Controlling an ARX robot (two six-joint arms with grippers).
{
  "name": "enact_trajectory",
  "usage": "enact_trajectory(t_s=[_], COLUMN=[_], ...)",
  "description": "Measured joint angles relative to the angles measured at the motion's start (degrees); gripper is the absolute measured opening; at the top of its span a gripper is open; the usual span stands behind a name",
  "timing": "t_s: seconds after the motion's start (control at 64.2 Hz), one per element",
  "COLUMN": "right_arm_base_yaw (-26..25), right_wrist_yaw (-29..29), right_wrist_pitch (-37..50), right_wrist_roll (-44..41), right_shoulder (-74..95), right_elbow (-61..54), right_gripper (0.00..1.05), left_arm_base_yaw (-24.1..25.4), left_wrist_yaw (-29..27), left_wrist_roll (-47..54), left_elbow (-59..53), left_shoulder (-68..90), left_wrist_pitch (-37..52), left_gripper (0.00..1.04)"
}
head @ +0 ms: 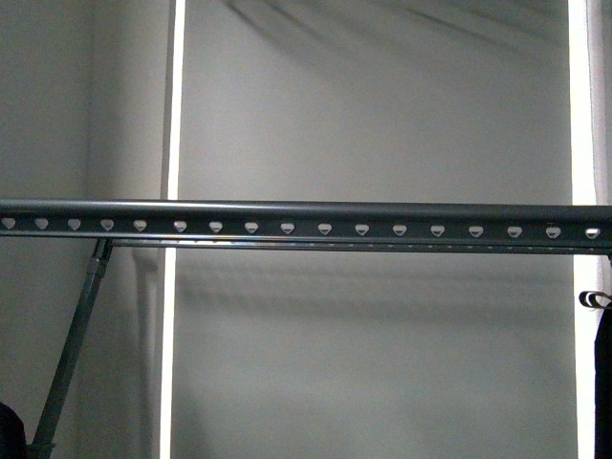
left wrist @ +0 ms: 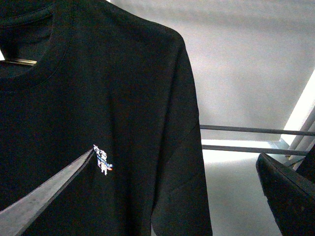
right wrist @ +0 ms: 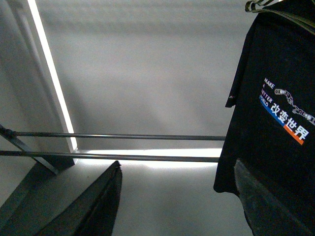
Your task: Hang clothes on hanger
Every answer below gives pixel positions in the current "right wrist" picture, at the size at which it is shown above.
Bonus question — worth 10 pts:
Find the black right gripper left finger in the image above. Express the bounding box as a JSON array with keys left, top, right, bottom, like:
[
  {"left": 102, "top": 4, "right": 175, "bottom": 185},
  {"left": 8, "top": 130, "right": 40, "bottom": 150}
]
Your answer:
[{"left": 36, "top": 161, "right": 123, "bottom": 236}]

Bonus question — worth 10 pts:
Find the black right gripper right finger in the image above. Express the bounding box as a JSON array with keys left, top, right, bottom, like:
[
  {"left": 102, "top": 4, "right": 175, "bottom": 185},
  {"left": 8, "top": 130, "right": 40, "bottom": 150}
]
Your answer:
[{"left": 234, "top": 158, "right": 315, "bottom": 236}]

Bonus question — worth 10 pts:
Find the olive clothes hanger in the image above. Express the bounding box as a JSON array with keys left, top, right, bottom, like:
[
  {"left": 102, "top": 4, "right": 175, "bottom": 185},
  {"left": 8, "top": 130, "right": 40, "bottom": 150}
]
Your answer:
[{"left": 245, "top": 0, "right": 315, "bottom": 35}]

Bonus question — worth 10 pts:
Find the black printed t-shirt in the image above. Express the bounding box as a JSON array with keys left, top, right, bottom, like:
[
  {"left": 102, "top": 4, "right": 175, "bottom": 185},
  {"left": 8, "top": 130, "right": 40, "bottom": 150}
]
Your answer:
[{"left": 214, "top": 0, "right": 315, "bottom": 227}]

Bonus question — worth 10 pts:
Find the lower metal rack rod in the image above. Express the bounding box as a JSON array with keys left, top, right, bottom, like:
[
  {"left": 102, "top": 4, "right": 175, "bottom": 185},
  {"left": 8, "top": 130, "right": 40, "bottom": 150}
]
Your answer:
[{"left": 0, "top": 150, "right": 219, "bottom": 163}]

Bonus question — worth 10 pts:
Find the metal rack rod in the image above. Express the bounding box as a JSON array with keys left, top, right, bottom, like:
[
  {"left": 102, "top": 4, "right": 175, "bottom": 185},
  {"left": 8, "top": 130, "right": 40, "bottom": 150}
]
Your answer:
[
  {"left": 9, "top": 131, "right": 225, "bottom": 141},
  {"left": 0, "top": 150, "right": 219, "bottom": 163}
]

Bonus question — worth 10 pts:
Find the upper metal rack rod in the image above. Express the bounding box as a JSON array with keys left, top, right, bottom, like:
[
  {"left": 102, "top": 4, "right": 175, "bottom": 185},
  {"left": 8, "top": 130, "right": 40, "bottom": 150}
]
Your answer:
[{"left": 9, "top": 131, "right": 225, "bottom": 141}]

